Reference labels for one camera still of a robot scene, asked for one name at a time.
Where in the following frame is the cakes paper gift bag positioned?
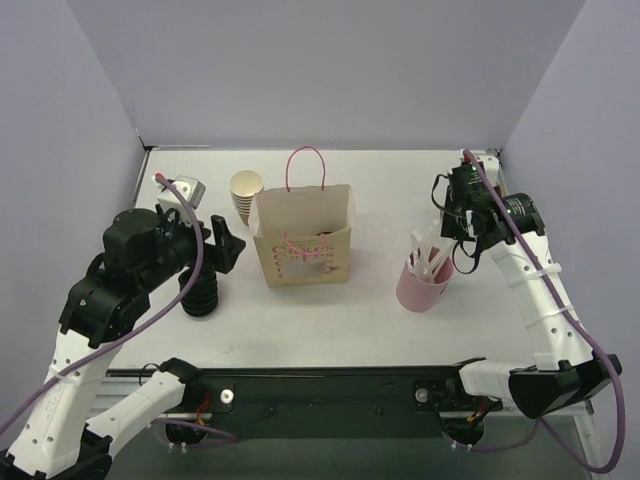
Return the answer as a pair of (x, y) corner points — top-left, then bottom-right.
(248, 175), (355, 288)

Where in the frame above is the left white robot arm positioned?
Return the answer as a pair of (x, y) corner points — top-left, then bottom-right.
(1, 208), (246, 479)

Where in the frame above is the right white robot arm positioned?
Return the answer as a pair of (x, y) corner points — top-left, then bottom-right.
(441, 162), (622, 419)

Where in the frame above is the stack of black lids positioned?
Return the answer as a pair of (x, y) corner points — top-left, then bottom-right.
(181, 271), (219, 318)

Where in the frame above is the stack of brown paper cups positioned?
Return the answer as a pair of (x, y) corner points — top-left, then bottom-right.
(229, 170), (264, 225)

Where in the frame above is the pink cup holding straws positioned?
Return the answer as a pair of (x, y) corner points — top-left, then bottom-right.
(395, 253), (454, 313)

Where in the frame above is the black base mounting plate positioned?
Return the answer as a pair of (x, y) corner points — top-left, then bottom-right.
(172, 366), (503, 442)

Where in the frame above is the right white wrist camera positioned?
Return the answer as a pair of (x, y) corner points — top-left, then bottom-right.
(475, 155), (501, 186)

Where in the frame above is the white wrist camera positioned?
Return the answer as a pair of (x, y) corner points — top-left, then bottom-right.
(154, 175), (206, 226)
(475, 155), (501, 186)

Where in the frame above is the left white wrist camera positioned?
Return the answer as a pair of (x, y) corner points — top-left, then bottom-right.
(154, 175), (206, 226)

